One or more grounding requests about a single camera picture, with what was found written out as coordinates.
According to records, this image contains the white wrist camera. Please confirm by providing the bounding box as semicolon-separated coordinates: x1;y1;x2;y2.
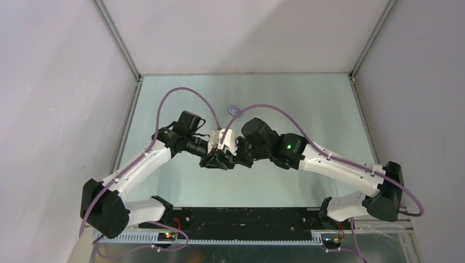
217;129;237;156
207;130;223;153

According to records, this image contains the purple earbud charging case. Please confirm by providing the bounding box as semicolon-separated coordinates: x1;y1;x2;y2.
228;105;241;116

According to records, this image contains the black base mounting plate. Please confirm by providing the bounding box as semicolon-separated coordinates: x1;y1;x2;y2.
159;207;350;242

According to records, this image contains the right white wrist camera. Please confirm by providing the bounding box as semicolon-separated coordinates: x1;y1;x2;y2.
217;129;237;156

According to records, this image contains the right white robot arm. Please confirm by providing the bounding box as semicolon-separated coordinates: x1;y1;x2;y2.
236;118;404;229

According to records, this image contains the aluminium frame rail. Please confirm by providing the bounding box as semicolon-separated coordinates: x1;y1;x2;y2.
90;0;143;106

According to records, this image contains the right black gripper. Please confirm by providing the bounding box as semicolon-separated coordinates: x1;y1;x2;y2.
225;136;270;169

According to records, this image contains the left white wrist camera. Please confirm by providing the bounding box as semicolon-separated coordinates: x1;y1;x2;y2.
207;130;223;153

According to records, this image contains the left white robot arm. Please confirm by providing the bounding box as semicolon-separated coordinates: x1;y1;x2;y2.
80;111;237;238

